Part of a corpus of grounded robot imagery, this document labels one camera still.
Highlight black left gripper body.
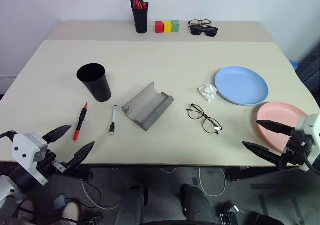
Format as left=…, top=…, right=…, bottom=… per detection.
left=36, top=148, right=76, bottom=180

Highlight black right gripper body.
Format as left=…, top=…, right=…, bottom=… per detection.
left=279, top=126, right=313, bottom=171

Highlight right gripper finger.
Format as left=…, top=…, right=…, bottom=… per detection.
left=255, top=119, right=295, bottom=136
left=241, top=141, right=284, bottom=170

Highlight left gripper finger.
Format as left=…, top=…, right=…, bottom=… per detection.
left=66, top=140, right=96, bottom=172
left=41, top=124, right=73, bottom=144

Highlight pink plate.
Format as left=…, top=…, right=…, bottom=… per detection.
left=255, top=101, right=309, bottom=153

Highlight white marker with black cap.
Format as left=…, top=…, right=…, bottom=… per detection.
left=108, top=104, right=119, bottom=136

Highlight white shoe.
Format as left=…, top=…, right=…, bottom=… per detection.
left=61, top=201, right=83, bottom=223

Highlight blue plate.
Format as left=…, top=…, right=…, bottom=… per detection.
left=214, top=65, right=270, bottom=107

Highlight empty black cup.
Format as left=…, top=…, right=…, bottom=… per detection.
left=76, top=63, right=113, bottom=103

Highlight black ribbed radiator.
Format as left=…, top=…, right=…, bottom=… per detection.
left=295, top=44, right=320, bottom=86

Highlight tortoiseshell round glasses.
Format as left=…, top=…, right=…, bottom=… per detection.
left=185, top=103, right=224, bottom=136

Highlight crumpled white tissue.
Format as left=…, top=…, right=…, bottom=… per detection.
left=198, top=83, right=218, bottom=103

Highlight grey open glasses case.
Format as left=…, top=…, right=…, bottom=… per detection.
left=121, top=81, right=175, bottom=133

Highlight dark rounded shape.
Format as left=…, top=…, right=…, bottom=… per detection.
left=180, top=183, right=219, bottom=225

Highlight brown framed clear glasses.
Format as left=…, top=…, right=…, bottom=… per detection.
left=187, top=19, right=213, bottom=29

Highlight black sunglasses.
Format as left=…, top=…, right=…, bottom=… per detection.
left=190, top=25, right=219, bottom=38

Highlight black pen holder cup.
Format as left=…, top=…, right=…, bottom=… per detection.
left=131, top=4, right=150, bottom=34

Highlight red cube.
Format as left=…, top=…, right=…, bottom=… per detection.
left=154, top=20, right=165, bottom=34

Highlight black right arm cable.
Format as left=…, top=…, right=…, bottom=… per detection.
left=302, top=156, right=320, bottom=173

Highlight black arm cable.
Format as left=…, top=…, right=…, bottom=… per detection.
left=0, top=129, right=16, bottom=143
left=302, top=156, right=320, bottom=173

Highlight black table frame bar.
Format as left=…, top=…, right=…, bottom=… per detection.
left=225, top=166, right=302, bottom=184

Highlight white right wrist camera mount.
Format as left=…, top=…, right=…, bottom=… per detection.
left=294, top=114, right=320, bottom=173

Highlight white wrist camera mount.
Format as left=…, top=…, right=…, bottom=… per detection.
left=10, top=132, right=50, bottom=186
left=294, top=114, right=320, bottom=173

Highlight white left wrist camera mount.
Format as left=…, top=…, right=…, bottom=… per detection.
left=10, top=132, right=50, bottom=186

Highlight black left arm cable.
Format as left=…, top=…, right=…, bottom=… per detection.
left=0, top=129, right=16, bottom=143

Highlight white floor cable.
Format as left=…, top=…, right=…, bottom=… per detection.
left=81, top=167, right=227, bottom=211

